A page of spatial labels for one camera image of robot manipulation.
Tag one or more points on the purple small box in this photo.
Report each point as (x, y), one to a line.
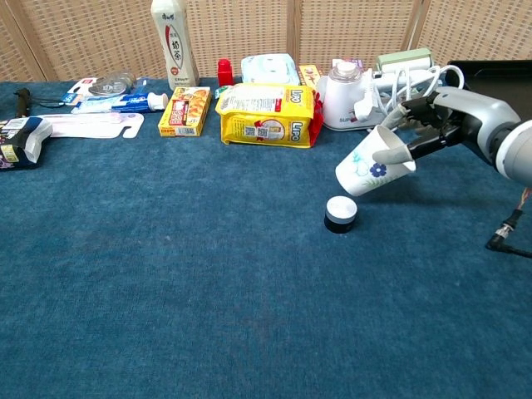
(359, 63)

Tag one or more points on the milk tea bottle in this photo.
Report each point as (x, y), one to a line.
(174, 54)

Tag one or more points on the woven wooden folding screen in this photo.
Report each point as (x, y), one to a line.
(249, 33)

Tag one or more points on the light blue wet wipes pack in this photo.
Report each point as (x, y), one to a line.
(268, 68)

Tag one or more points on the adhesive hooks blister pack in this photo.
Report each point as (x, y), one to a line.
(106, 85)

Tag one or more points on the black snack bag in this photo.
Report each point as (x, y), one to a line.
(18, 143)

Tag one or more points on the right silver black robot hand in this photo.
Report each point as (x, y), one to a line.
(469, 112)

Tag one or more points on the white toothbrush package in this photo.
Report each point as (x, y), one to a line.
(91, 124)

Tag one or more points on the yellow red food box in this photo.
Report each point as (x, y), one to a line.
(185, 112)

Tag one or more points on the yellow Lipo biscuit bag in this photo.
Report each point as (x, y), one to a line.
(266, 116)

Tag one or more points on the blue table cloth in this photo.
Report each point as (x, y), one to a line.
(187, 270)

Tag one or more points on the small green packet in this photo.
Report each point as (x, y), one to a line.
(221, 91)

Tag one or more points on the black jar with white lid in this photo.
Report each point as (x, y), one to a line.
(341, 216)

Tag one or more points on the small red plastic item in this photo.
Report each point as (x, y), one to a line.
(225, 72)

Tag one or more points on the green lint roller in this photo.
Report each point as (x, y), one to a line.
(405, 60)

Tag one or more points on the white floral paper cup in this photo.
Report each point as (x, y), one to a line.
(359, 174)

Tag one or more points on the red yellow narrow box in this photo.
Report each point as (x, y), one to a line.
(309, 75)

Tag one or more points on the small white electric kettle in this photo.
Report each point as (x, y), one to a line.
(341, 104)

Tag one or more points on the blue white toothpaste tube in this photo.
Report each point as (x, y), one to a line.
(120, 102)

